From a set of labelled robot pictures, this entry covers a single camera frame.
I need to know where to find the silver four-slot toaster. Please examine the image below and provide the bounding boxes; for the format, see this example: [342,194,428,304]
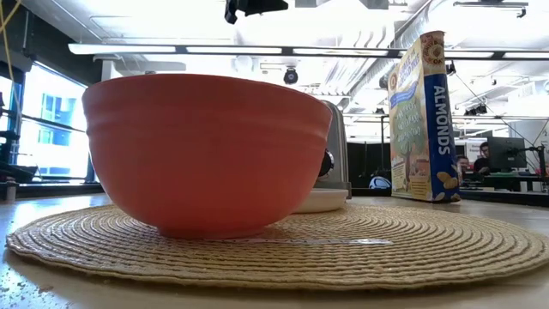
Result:
[315,100,353,199]

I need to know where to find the yellow cable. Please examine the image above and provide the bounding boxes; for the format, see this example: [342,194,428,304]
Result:
[0,0,22,112]

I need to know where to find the person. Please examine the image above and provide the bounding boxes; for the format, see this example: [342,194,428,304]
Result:
[455,154,471,176]
[474,141,492,175]

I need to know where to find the blue and white ball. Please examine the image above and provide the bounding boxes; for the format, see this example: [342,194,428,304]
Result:
[368,175,392,191]

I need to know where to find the small grey cylinder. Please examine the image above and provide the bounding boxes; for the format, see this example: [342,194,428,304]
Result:
[3,180,18,203]

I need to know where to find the white plate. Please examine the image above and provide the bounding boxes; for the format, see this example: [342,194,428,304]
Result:
[293,188,350,215]

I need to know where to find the round woven straw placemat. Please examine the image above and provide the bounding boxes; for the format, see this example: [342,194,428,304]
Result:
[5,202,549,293]

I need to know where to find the black computer monitor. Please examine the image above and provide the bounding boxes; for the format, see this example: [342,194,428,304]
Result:
[487,136,528,170]

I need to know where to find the dark long desk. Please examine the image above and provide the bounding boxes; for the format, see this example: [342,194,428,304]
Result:
[458,171,549,194]

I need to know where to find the coral red bowl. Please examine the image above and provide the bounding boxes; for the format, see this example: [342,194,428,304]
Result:
[81,73,334,240]

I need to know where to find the overhead frame bar with lights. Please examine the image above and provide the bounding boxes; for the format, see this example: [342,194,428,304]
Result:
[68,42,549,61]

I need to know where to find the round black overhead camera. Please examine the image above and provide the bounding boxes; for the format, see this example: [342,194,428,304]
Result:
[282,66,299,86]

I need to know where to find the almond cereal box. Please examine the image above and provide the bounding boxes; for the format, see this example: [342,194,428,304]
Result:
[387,30,462,203]

